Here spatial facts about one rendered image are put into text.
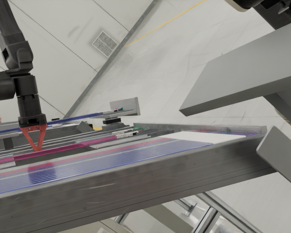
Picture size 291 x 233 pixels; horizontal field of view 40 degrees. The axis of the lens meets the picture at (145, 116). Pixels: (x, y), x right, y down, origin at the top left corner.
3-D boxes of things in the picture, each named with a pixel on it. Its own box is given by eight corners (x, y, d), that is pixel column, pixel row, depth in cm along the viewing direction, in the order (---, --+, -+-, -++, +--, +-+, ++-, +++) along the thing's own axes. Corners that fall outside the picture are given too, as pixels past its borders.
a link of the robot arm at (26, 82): (37, 70, 105) (30, 73, 109) (11, 74, 101) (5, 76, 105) (42, 96, 105) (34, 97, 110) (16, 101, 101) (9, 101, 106)
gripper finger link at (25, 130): (25, 156, 103) (19, 120, 103) (23, 152, 110) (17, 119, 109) (52, 150, 106) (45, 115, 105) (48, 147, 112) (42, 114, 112)
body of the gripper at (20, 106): (21, 125, 101) (15, 97, 100) (19, 123, 110) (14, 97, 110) (46, 121, 103) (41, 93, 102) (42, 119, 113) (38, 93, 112)
